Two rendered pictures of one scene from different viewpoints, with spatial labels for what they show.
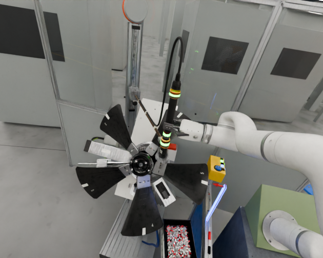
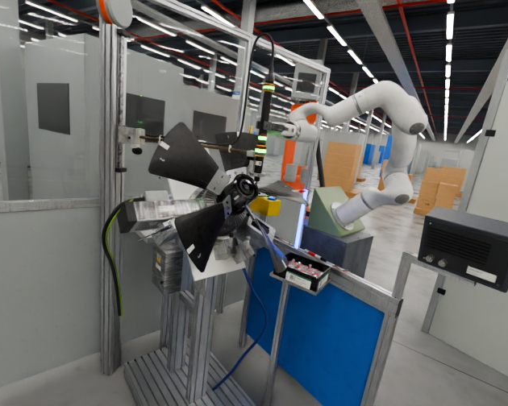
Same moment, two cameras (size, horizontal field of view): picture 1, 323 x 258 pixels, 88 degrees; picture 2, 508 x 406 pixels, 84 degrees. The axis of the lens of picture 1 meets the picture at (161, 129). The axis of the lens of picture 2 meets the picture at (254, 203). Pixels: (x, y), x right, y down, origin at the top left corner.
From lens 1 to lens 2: 1.00 m
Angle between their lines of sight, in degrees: 50
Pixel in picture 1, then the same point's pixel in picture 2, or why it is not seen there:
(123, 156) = (195, 206)
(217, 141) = (305, 131)
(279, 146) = (368, 94)
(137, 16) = (122, 18)
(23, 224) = not seen: outside the picture
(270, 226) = (338, 215)
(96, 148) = (150, 209)
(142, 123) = not seen: hidden behind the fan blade
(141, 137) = (185, 187)
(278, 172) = (285, 210)
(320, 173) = (392, 95)
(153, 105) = not seen: hidden behind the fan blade
